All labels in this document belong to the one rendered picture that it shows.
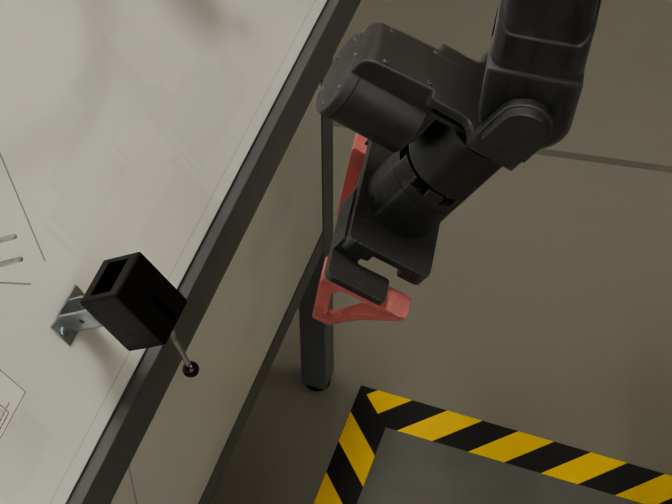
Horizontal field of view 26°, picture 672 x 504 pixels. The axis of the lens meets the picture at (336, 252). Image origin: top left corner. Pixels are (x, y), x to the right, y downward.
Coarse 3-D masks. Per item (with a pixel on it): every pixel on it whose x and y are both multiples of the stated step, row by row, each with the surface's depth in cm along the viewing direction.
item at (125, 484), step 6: (126, 474) 139; (126, 480) 140; (120, 486) 138; (126, 486) 140; (120, 492) 139; (126, 492) 141; (132, 492) 143; (114, 498) 138; (120, 498) 139; (126, 498) 141; (132, 498) 143
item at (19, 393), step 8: (0, 376) 113; (8, 376) 114; (0, 384) 113; (8, 384) 113; (16, 384) 114; (0, 392) 113; (8, 392) 113; (16, 392) 114; (24, 392) 114; (0, 400) 113; (8, 400) 113; (16, 400) 114; (0, 408) 112; (8, 408) 113; (16, 408) 114; (0, 416) 112; (8, 416) 113; (0, 424) 112; (8, 424) 113; (0, 432) 112
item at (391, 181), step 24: (408, 144) 98; (384, 168) 99; (408, 168) 96; (360, 192) 100; (384, 192) 99; (408, 192) 97; (432, 192) 96; (360, 216) 99; (384, 216) 99; (408, 216) 98; (432, 216) 98; (360, 240) 98; (384, 240) 99; (408, 240) 100; (432, 240) 101; (408, 264) 99
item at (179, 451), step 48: (288, 192) 170; (288, 240) 177; (240, 288) 161; (288, 288) 183; (240, 336) 167; (192, 384) 153; (240, 384) 172; (192, 432) 158; (144, 480) 145; (192, 480) 163
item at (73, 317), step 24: (120, 264) 114; (144, 264) 113; (72, 288) 120; (96, 288) 113; (120, 288) 111; (144, 288) 113; (168, 288) 114; (72, 312) 117; (96, 312) 113; (120, 312) 112; (144, 312) 112; (168, 312) 115; (72, 336) 119; (120, 336) 115; (144, 336) 113; (168, 336) 114
